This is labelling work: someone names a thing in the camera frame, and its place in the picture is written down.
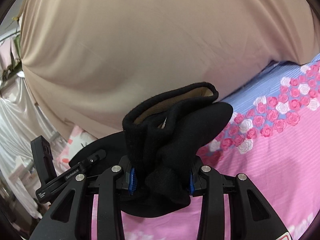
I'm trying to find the black pants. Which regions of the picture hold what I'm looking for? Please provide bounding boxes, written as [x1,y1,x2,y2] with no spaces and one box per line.
[69,82,233,218]

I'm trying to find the white cat face pillow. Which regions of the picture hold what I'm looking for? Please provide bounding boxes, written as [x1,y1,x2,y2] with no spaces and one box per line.
[51,126,97,175]

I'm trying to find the silver satin curtain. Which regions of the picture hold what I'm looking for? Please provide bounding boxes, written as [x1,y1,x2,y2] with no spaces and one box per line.
[1,77,67,219]

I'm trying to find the pink rose bedsheet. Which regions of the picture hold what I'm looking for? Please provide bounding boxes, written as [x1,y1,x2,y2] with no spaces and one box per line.
[120,57,319,239]

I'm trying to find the beige curtain sheet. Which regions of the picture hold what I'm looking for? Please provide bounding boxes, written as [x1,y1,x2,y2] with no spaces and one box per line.
[21,0,319,138]

